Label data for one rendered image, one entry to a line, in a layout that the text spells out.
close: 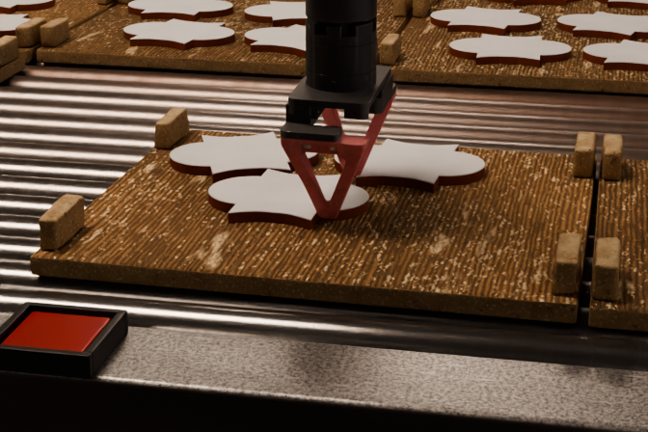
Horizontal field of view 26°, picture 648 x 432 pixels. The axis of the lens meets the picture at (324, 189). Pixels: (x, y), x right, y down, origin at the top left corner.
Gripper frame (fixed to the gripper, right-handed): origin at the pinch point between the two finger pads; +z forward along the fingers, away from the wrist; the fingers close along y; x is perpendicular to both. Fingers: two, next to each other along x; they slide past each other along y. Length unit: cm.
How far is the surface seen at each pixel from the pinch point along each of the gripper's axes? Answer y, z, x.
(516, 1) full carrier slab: -85, 5, 6
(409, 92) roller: -44.0, 5.9, -1.7
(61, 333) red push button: 28.0, 0.9, -13.2
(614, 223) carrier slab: -0.2, 1.3, 22.6
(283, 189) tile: 0.4, 0.6, -4.8
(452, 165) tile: -9.3, 1.0, 8.1
